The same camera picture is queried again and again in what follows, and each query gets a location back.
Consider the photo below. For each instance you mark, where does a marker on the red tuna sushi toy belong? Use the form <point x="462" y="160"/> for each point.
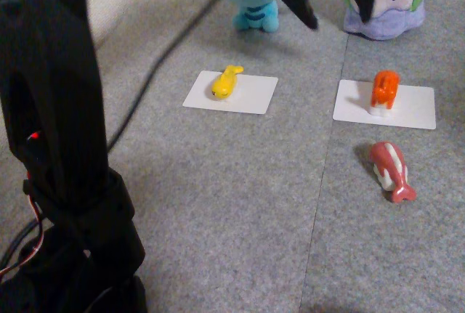
<point x="390" y="164"/>

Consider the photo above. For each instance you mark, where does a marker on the lilac Goomy plush toy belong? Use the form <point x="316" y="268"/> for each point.
<point x="396" y="4"/>

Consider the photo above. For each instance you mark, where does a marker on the yellow egg sushi toy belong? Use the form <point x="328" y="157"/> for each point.
<point x="223" y="84"/>

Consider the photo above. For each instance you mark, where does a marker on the white rectangular card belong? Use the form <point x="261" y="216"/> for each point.
<point x="414" y="109"/>
<point x="250" y="97"/>

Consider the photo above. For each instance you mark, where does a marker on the orange shrimp sushi toy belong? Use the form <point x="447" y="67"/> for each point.
<point x="385" y="89"/>

